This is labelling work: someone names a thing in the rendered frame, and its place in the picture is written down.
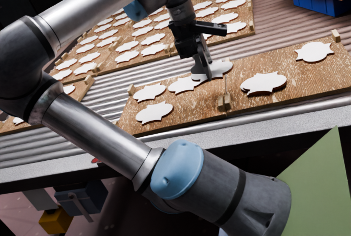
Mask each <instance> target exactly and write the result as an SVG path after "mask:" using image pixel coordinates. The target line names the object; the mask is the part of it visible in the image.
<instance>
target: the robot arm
mask: <svg viewBox="0 0 351 236"><path fill-rule="evenodd" d="M164 5H165V7H166V9H167V11H168V14H169V16H170V18H171V21H169V24H168V27H169V29H171V31H172V33H173V36H174V40H175V41H174V45H175V47H176V49H177V51H178V54H179V57H180V59H184V58H189V57H192V58H193V59H194V60H195V64H194V66H192V67H191V69H190V70H191V73H192V74H206V76H207V78H208V81H209V82H210V81H211V80H212V72H211V69H210V66H209V64H211V63H212V62H213V60H212V57H211V55H210V52H209V49H208V46H207V44H206V41H205V38H204V36H203V34H210V35H214V36H221V37H225V36H226V35H227V31H228V26H227V25H226V24H221V23H214V22H207V21H199V20H194V19H195V18H196V14H195V12H194V7H193V4H192V2H191V0H63V1H61V2H59V3H58V4H56V5H54V6H52V7H51V8H49V9H47V10H45V11H44V12H42V13H40V14H38V15H36V16H35V17H30V16H26V15H25V16H23V17H21V18H20V19H18V20H16V21H14V22H13V23H11V24H10V25H8V26H7V27H5V28H4V29H3V30H1V31H0V110H2V111H3V112H4V113H6V114H8V115H10V116H13V117H18V118H20V119H21V120H23V121H25V122H26V123H28V124H30V125H38V124H43V125H44V126H46V127H47V128H49V129H51V130H52V131H54V132H56V133H57V134H59V135H60V136H62V137H63V138H65V139H67V140H68V141H70V142H71V143H73V144H74V145H76V146H77V147H79V148H81V149H82V150H84V151H85V152H87V153H89V154H90V155H92V156H94V157H95V158H97V159H98V160H100V161H101V162H103V163H105V164H106V165H108V166H109V167H111V168H113V169H114V170H115V171H117V172H119V173H120V174H122V175H124V176H125V177H127V178H128V179H130V180H131V181H132V182H133V186H134V191H136V192H137V193H139V194H141V195H142V196H144V197H145V198H147V199H148V200H150V202H151V203H152V204H153V205H154V206H155V207H156V208H157V209H159V210H160V211H162V212H165V213H168V214H180V213H183V212H187V211H189V212H191V213H193V214H195V215H197V216H199V217H201V218H203V219H205V220H207V221H209V222H211V223H213V224H215V225H217V226H218V227H220V228H222V229H223V230H224V231H225V232H226V233H227V234H228V235H229V236H281V234H282V232H283V230H284V228H285V226H286V223H287V220H288V217H289V214H290V209H291V191H290V188H289V186H288V185H287V184H286V183H285V182H283V181H281V180H279V179H277V178H274V177H271V176H264V175H259V174H254V173H248V172H245V171H243V170H241V169H239V168H238V167H236V166H234V165H232V164H231V163H229V162H227V161H225V160H223V159H221V158H219V157H218V156H216V155H214V154H212V153H210V152H208V151H206V150H205V149H203V148H201V147H200V146H199V145H197V144H196V143H192V142H189V141H187V140H185V139H178V140H176V141H174V142H173V143H172V144H171V145H170V146H169V147H168V148H167V149H165V148H163V147H158V148H151V147H149V146H148V145H146V144H144V143H143V142H142V141H140V140H138V139H137V138H135V137H134V136H132V135H131V134H129V133H127V132H126V131H124V130H123V129H121V128H119V127H118V126H116V125H115V124H113V123H112V122H110V121H108V120H107V119H105V118H104V117H102V116H101V115H99V114H98V113H96V112H95V111H93V110H91V109H90V108H88V107H86V106H85V105H83V104H82V103H80V102H79V101H77V100H75V99H74V98H72V97H71V96H69V95H68V94H66V93H65V92H64V88H63V84H62V83H61V82H60V81H58V80H57V79H55V78H53V77H52V76H50V75H49V74H47V73H46V72H44V71H43V70H42V68H43V67H44V66H45V65H46V64H47V63H48V62H49V61H51V60H53V59H54V58H56V54H57V51H58V49H60V48H61V47H63V46H64V45H66V44H68V43H69V42H71V41H72V40H74V39H75V38H77V37H78V36H80V35H81V34H83V33H84V32H86V31H88V30H89V29H91V28H92V27H94V26H95V25H97V24H98V23H100V22H102V21H103V20H105V19H106V18H108V17H110V16H111V15H113V14H114V13H116V12H117V11H119V10H120V9H122V8H123V9H124V11H125V13H126V15H127V16H128V17H129V18H130V19H131V20H133V21H140V20H142V19H144V18H147V17H148V16H149V15H151V14H152V13H154V12H155V11H157V10H158V9H160V8H161V7H163V6H164Z"/></svg>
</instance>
